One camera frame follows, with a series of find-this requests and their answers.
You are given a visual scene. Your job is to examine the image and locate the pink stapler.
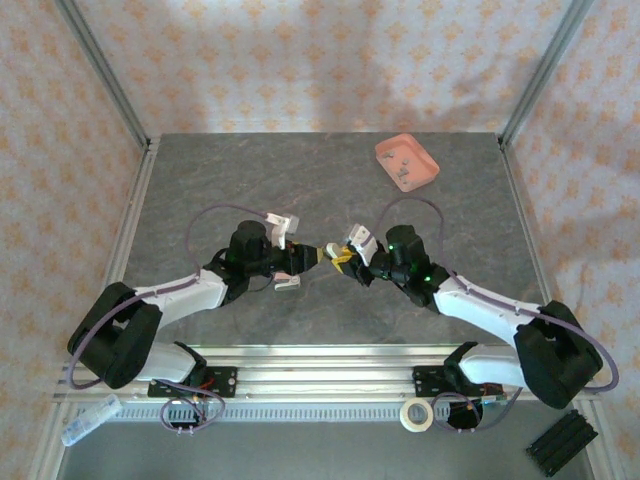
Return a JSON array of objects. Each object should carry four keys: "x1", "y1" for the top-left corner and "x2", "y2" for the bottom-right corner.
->
[{"x1": 273, "y1": 272, "x2": 304, "y2": 294}]

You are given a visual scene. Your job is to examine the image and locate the pink plastic tray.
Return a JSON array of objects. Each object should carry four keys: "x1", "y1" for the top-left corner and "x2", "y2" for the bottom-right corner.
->
[{"x1": 374, "y1": 132, "x2": 441, "y2": 193}]

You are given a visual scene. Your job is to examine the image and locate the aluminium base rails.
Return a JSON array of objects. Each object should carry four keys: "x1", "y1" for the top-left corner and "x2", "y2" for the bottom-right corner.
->
[{"x1": 52, "y1": 342, "x2": 601, "y2": 403}]

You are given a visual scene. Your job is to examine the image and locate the white tape roll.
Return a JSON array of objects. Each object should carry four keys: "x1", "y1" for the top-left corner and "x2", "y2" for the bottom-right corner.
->
[{"x1": 401, "y1": 398, "x2": 434, "y2": 433}]

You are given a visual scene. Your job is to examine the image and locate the clear plastic packet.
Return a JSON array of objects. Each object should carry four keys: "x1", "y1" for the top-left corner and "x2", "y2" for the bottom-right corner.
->
[{"x1": 59, "y1": 394, "x2": 123, "y2": 446}]

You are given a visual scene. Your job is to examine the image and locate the black aluminium extrusion piece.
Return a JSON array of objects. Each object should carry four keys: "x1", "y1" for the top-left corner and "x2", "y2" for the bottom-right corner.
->
[{"x1": 525, "y1": 409, "x2": 600, "y2": 476}]

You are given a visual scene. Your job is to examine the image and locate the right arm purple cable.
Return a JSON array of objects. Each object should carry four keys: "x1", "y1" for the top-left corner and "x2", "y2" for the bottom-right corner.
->
[{"x1": 369, "y1": 197, "x2": 620, "y2": 391}]

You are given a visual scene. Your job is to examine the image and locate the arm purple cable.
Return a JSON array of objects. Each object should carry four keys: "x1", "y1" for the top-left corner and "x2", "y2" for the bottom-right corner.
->
[
  {"x1": 67, "y1": 203, "x2": 276, "y2": 391},
  {"x1": 369, "y1": 197, "x2": 620, "y2": 391}
]

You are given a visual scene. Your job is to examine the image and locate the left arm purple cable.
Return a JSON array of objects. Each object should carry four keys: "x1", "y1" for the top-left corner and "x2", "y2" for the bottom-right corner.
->
[{"x1": 67, "y1": 203, "x2": 276, "y2": 391}]

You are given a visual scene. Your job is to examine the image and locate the aluminium table side rail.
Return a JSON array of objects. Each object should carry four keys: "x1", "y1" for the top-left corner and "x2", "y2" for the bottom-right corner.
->
[
  {"x1": 102, "y1": 134, "x2": 161, "y2": 351},
  {"x1": 499, "y1": 137, "x2": 571, "y2": 361}
]

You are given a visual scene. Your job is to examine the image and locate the grey slotted cable duct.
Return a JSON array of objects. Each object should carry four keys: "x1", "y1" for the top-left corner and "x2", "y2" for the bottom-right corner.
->
[{"x1": 114, "y1": 402, "x2": 454, "y2": 424}]

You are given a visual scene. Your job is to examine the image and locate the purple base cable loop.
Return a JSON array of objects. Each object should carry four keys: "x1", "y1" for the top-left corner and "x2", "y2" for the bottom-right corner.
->
[
  {"x1": 431, "y1": 387, "x2": 524, "y2": 434},
  {"x1": 159, "y1": 384, "x2": 226, "y2": 436}
]

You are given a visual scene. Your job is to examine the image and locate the aluminium frame post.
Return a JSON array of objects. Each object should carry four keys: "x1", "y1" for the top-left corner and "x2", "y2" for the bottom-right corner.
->
[
  {"x1": 497, "y1": 0, "x2": 596, "y2": 149},
  {"x1": 57, "y1": 0, "x2": 154, "y2": 151}
]

